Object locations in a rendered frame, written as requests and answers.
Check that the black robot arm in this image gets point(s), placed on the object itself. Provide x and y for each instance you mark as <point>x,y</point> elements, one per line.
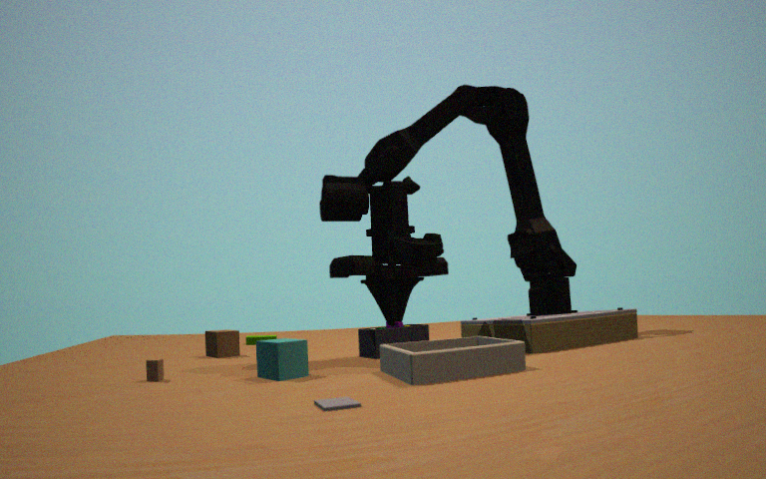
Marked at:
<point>535,245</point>

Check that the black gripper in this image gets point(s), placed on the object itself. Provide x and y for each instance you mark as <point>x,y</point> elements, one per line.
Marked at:
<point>390,284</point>

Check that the teal cube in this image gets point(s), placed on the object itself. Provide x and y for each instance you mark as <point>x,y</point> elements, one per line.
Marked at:
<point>282,358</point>

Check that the small green block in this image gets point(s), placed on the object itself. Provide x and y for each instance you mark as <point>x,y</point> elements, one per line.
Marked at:
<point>250,340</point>

